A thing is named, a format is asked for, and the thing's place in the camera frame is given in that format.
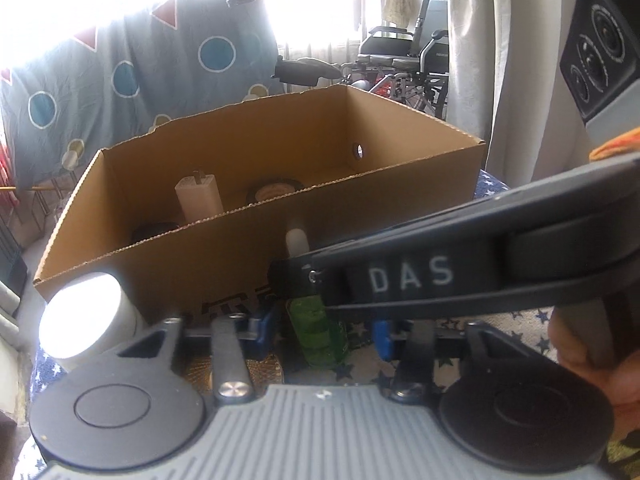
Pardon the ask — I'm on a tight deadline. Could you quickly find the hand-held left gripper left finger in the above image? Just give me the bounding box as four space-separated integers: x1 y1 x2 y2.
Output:
112 305 281 405

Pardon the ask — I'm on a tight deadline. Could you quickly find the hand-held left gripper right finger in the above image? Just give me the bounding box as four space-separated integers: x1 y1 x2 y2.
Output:
372 319 530 403

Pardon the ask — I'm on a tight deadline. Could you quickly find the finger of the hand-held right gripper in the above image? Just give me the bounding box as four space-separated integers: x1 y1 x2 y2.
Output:
267 251 328 307

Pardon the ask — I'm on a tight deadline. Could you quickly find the green dropper bottle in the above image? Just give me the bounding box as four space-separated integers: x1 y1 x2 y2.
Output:
284 217 349 367

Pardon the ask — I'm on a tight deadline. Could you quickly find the brown cardboard box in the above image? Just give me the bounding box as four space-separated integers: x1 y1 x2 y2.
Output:
32 84 488 332

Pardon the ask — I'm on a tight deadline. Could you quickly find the white power adapter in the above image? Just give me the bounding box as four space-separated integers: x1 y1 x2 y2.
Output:
174 172 224 224

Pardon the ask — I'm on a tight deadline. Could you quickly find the white capped plastic bottle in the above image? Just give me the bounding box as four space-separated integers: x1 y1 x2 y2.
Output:
39 271 147 375

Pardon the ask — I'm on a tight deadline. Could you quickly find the person's right hand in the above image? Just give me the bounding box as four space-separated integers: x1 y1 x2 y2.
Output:
547 304 640 409

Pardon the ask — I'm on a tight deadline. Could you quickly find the gold textured object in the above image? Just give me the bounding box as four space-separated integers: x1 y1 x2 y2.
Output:
182 352 287 397

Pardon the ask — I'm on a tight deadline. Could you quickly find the blue white star blanket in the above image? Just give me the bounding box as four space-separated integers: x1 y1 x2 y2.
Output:
17 169 558 480

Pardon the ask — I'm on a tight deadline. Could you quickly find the white curtain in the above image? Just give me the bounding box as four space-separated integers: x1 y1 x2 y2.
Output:
446 0 592 187

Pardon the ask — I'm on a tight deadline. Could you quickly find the black padded armrest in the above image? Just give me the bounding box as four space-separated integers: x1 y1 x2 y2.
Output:
271 57 347 87

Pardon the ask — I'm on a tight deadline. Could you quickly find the black wheelchair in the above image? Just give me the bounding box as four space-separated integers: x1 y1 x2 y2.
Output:
344 0 451 122

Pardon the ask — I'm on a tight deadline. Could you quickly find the yellow patterned cloth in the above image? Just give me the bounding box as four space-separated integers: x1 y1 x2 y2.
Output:
601 430 640 480

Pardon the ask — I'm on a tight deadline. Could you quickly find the grey sheet with circles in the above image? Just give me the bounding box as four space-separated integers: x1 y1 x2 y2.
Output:
0 0 286 192

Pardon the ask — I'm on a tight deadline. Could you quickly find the pale yellow towel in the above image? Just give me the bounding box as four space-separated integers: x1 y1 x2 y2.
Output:
384 0 419 29

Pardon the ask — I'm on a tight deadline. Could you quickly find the window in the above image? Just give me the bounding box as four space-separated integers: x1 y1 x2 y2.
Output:
0 0 451 68

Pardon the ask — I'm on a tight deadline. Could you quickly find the yellow stick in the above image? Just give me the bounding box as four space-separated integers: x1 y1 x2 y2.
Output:
0 184 67 194

